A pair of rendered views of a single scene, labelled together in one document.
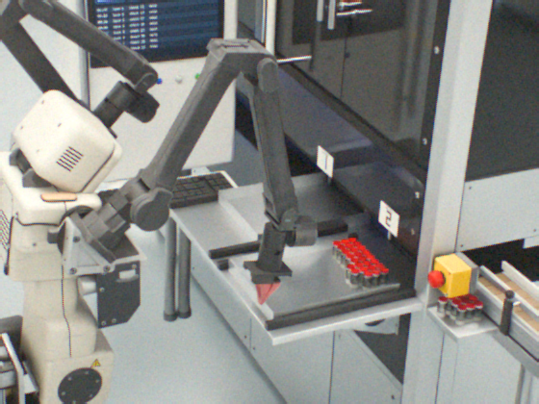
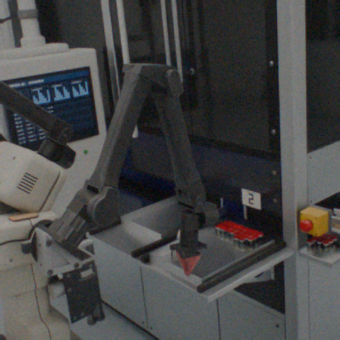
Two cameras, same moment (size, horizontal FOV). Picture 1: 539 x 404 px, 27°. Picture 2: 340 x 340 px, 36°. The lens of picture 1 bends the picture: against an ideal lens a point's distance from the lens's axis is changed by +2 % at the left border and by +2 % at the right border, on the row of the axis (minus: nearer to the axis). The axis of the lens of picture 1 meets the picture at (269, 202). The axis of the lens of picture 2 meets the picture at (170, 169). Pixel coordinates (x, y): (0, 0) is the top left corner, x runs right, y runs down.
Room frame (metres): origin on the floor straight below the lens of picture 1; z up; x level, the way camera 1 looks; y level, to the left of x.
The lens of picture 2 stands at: (0.81, 0.32, 1.72)
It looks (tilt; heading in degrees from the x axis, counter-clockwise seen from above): 18 degrees down; 348
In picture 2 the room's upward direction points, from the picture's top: 6 degrees counter-clockwise
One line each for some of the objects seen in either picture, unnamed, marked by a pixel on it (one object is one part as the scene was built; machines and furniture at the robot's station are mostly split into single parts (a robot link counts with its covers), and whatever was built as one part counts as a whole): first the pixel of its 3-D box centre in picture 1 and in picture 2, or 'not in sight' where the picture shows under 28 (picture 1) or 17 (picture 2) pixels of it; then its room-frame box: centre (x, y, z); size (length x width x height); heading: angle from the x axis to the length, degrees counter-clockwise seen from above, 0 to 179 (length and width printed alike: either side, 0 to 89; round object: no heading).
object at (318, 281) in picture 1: (312, 276); (212, 250); (2.35, -0.11, 0.90); 0.34 x 0.26 x 0.04; 117
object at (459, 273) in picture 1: (453, 275); (315, 220); (2.23, -0.44, 0.99); 0.08 x 0.07 x 0.07; 117
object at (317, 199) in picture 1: (293, 206); (174, 215); (2.71, -0.07, 0.90); 0.34 x 0.26 x 0.04; 117
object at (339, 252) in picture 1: (351, 265); (234, 237); (2.40, -0.21, 0.90); 0.18 x 0.02 x 0.05; 27
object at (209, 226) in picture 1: (297, 249); (189, 238); (2.53, -0.08, 0.87); 0.70 x 0.48 x 0.02; 27
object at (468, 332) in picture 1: (467, 319); (327, 252); (2.24, -0.48, 0.87); 0.14 x 0.13 x 0.02; 117
